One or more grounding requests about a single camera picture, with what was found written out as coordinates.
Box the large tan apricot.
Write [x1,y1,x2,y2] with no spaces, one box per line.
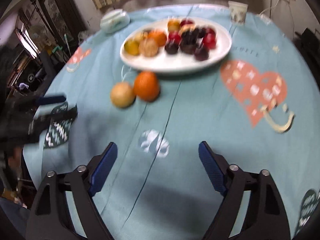
[139,39,159,57]

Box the white ceramic lidded jar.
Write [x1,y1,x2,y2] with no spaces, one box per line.
[100,9,130,34]

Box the orange persimmon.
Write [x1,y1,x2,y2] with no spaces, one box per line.
[167,20,181,32]

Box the black media desk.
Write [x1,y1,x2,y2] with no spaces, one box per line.
[295,27,320,63]

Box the white extension socket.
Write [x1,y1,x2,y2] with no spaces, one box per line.
[257,13,272,24]

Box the white electric fan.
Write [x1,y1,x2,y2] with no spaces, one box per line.
[27,24,50,48]

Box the white plate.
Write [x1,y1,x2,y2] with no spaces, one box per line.
[119,17,232,74]

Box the printed paper cup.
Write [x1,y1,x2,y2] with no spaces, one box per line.
[228,1,248,25]

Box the person's left hand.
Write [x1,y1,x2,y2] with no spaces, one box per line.
[7,147,22,173]

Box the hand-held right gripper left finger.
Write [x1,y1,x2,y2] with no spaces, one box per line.
[26,142,118,240]

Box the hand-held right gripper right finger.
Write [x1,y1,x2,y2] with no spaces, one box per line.
[199,141,290,240]

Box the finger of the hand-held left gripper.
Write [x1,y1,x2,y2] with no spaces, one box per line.
[35,94,67,105]
[31,107,78,133]

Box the dark framed painting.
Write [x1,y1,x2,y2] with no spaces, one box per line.
[36,0,87,47]

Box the orange tangerine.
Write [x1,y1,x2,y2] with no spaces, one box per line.
[133,71,160,102]
[148,31,167,47]

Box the yellow peach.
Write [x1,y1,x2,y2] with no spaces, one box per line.
[110,82,136,108]

